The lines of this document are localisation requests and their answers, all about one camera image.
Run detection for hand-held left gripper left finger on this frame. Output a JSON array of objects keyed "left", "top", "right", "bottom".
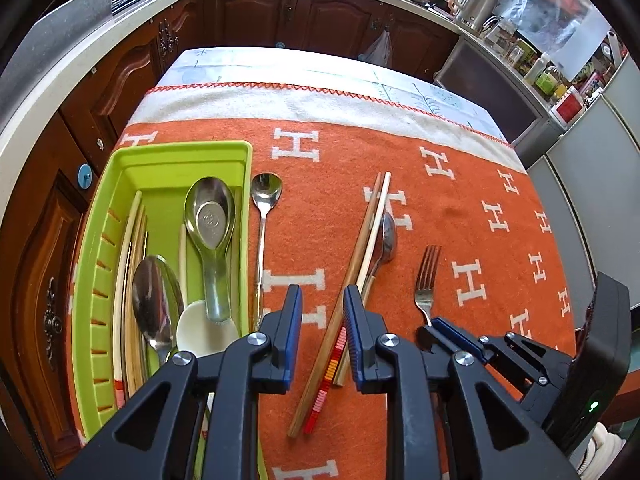
[{"left": 60, "top": 285, "right": 304, "bottom": 480}]

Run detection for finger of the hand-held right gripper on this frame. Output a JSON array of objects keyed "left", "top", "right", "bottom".
[
  {"left": 480, "top": 332, "right": 573, "bottom": 403},
  {"left": 417, "top": 318, "right": 496, "bottom": 363}
]

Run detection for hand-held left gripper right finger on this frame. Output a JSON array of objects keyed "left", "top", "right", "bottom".
[{"left": 343, "top": 285, "right": 571, "bottom": 480}]

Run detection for brown wooden chopstick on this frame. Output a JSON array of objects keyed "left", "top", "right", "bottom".
[{"left": 287, "top": 172, "right": 383, "bottom": 438}]

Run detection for red striped wooden chopstick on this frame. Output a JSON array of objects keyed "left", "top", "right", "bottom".
[{"left": 302, "top": 327, "right": 348, "bottom": 435}]

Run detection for metal fork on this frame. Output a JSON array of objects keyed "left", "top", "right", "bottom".
[{"left": 414, "top": 245, "right": 443, "bottom": 328}]

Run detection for white ceramic soup spoon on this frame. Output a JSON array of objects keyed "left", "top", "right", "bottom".
[{"left": 176, "top": 222, "right": 241, "bottom": 358}]

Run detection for large metal spoon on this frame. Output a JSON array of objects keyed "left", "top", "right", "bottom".
[{"left": 131, "top": 255, "right": 186, "bottom": 366}]

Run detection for metal soup spoon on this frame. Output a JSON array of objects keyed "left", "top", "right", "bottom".
[{"left": 184, "top": 176, "right": 237, "bottom": 323}]

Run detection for small metal spoon decorated handle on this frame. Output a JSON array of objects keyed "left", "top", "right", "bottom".
[{"left": 250, "top": 172, "right": 283, "bottom": 332}]

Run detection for green plastic utensil tray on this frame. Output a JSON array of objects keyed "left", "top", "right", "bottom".
[{"left": 72, "top": 141, "right": 266, "bottom": 480}]

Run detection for small plain metal spoon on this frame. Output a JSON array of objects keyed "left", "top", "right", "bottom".
[{"left": 360, "top": 211, "right": 398, "bottom": 301}]

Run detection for orange letter-print blanket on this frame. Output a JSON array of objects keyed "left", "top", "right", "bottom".
[{"left": 67, "top": 82, "right": 576, "bottom": 480}]

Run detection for grey refrigerator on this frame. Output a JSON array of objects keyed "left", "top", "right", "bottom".
[{"left": 527, "top": 52, "right": 640, "bottom": 336}]

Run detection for steel cabinet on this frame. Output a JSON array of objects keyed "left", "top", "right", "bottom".
[{"left": 434, "top": 35, "right": 566, "bottom": 161}]

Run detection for red container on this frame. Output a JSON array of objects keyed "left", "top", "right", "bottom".
[{"left": 550, "top": 87, "right": 584, "bottom": 123}]

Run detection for green bottle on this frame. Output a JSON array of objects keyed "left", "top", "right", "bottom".
[{"left": 535, "top": 67, "right": 564, "bottom": 97}]

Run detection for pale blue printed tablecloth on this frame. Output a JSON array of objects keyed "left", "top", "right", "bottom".
[{"left": 160, "top": 47, "right": 511, "bottom": 146}]

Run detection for clear plastic bottle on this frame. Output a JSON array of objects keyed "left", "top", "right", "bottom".
[{"left": 524, "top": 52, "right": 551, "bottom": 83}]

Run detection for hanging plastic bag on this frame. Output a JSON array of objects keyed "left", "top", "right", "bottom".
[{"left": 359, "top": 30, "right": 393, "bottom": 66}]

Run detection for glass jug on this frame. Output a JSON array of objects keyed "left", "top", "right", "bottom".
[{"left": 482, "top": 15, "right": 517, "bottom": 51}]

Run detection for brown wooden kitchen cabinets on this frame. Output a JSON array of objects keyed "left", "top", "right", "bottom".
[{"left": 0, "top": 0, "right": 461, "bottom": 461}]

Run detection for steel kettle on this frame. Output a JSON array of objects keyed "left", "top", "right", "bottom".
[{"left": 450, "top": 0, "right": 496, "bottom": 31}]

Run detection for white kitchen countertop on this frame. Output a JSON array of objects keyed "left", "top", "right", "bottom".
[{"left": 0, "top": 0, "right": 461, "bottom": 201}]

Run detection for steel splash guard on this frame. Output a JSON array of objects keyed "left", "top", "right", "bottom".
[{"left": 0, "top": 0, "right": 113, "bottom": 131}]

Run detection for white coiled hose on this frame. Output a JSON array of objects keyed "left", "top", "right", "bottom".
[{"left": 575, "top": 422, "right": 628, "bottom": 480}]

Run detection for clear plastic wall bag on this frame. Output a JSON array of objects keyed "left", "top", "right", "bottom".
[{"left": 492, "top": 0, "right": 612, "bottom": 68}]

